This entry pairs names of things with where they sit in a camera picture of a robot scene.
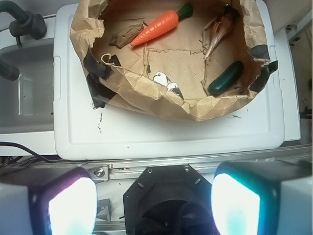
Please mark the dark green toy cucumber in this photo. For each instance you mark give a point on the dark green toy cucumber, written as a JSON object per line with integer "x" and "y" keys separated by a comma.
{"x": 227, "y": 78}

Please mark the brown paper bag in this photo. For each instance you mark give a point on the brown paper bag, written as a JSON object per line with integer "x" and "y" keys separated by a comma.
{"x": 168, "y": 77}

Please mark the dark grey faucet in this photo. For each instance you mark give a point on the dark grey faucet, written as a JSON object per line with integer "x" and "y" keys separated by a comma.
{"x": 25, "y": 23}

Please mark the metal corner bracket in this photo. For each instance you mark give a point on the metal corner bracket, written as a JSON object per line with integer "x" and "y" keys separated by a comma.
{"x": 99, "y": 173}

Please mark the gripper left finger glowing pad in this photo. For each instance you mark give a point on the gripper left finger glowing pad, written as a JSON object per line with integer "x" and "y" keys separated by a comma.
{"x": 47, "y": 201}

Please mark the aluminium frame rail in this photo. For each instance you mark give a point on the aluminium frame rail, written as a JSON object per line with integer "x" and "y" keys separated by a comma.
{"x": 204, "y": 164}

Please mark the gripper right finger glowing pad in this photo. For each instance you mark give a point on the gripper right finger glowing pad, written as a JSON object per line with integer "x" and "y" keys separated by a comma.
{"x": 263, "y": 198}

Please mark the orange toy carrot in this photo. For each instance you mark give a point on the orange toy carrot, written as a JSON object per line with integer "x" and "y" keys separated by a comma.
{"x": 163, "y": 24}

